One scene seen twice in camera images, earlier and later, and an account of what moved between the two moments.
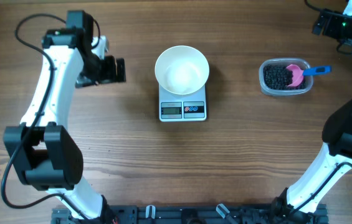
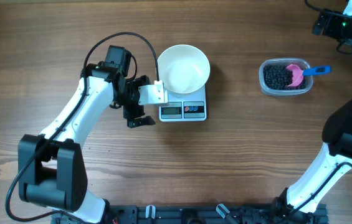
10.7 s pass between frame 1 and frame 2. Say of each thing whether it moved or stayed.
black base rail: stayed
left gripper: moved
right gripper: stayed
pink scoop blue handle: stayed
